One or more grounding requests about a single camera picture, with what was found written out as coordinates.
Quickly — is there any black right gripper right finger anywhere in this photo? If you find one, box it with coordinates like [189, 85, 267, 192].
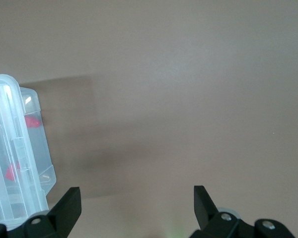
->
[188, 185, 297, 238]

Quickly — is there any clear plastic storage box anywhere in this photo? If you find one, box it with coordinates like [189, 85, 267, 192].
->
[19, 86, 57, 199]

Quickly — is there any red block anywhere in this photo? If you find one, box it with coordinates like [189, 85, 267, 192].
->
[24, 116, 42, 129]
[4, 162, 20, 183]

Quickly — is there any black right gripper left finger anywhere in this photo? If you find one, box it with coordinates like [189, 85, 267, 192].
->
[0, 187, 82, 238]

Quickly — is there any brown table cover sheet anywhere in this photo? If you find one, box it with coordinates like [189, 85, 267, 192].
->
[0, 0, 298, 238]

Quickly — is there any clear ribbed plastic lid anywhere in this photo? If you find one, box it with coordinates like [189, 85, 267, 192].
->
[0, 73, 49, 231]

